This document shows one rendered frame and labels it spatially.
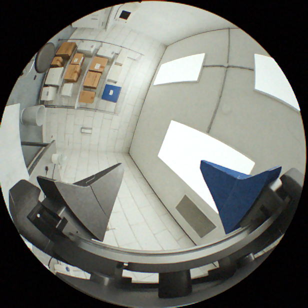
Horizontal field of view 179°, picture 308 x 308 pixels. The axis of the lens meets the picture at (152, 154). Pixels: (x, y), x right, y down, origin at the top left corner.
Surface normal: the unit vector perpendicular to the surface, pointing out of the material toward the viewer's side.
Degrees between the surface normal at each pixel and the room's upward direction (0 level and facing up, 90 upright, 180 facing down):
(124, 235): 90
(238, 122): 180
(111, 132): 90
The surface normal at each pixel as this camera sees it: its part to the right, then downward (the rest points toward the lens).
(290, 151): -0.82, -0.06
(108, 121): 0.48, 0.48
